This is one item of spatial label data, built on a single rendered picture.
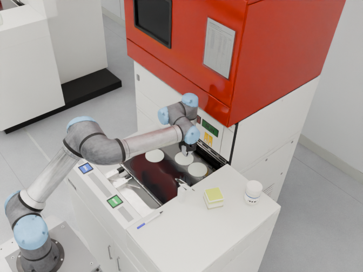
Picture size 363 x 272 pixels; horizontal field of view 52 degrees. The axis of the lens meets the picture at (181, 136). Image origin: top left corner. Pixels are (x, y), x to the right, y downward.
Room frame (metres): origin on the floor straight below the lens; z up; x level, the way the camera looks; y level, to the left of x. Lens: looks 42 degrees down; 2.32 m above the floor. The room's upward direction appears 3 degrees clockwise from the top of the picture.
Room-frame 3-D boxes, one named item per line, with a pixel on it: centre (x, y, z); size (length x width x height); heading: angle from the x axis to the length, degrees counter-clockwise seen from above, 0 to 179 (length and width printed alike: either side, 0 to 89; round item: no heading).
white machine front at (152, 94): (1.61, 0.02, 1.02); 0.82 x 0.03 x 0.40; 43
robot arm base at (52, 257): (0.77, 0.55, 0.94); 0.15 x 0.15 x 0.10
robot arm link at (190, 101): (1.33, -0.03, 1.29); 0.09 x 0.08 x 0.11; 126
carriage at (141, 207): (1.12, 0.24, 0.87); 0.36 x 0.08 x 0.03; 43
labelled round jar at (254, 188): (1.08, -0.34, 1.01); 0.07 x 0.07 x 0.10
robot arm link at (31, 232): (0.77, 0.55, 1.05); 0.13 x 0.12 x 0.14; 36
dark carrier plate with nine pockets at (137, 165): (1.32, 0.06, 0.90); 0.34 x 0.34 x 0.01; 43
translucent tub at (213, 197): (1.05, -0.16, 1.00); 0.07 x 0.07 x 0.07; 18
